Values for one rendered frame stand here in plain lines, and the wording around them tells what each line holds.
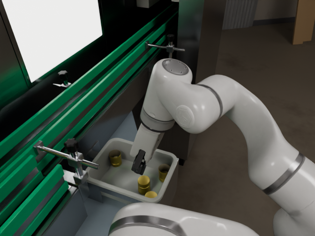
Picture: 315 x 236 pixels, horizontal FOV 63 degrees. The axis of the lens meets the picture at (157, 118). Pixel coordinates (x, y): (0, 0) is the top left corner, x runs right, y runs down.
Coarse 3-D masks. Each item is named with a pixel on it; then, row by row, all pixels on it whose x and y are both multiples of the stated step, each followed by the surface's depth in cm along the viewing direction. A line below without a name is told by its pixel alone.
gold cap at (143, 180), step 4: (144, 176) 71; (140, 180) 70; (144, 180) 70; (148, 180) 70; (140, 184) 69; (144, 184) 69; (148, 184) 70; (140, 188) 70; (144, 188) 70; (148, 188) 71; (140, 192) 72; (144, 192) 71
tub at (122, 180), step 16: (112, 144) 79; (128, 144) 78; (96, 160) 72; (128, 160) 82; (160, 160) 76; (176, 160) 72; (96, 176) 73; (112, 176) 77; (128, 176) 77; (128, 192) 64; (160, 192) 64
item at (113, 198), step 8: (96, 144) 82; (88, 152) 79; (96, 152) 84; (88, 160) 80; (176, 168) 74; (176, 176) 78; (88, 184) 69; (168, 184) 69; (96, 192) 70; (104, 192) 68; (112, 192) 66; (168, 192) 72; (96, 200) 73; (104, 200) 71; (112, 200) 69; (120, 200) 68; (128, 200) 66; (136, 200) 64; (160, 200) 64; (120, 208) 70
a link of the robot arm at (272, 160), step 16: (208, 80) 46; (224, 80) 46; (224, 96) 44; (240, 96) 47; (224, 112) 45; (240, 112) 48; (256, 112) 45; (240, 128) 49; (256, 128) 45; (272, 128) 41; (256, 144) 44; (272, 144) 39; (288, 144) 39; (256, 160) 40; (272, 160) 38; (288, 160) 37; (256, 176) 39; (272, 176) 37; (288, 176) 37
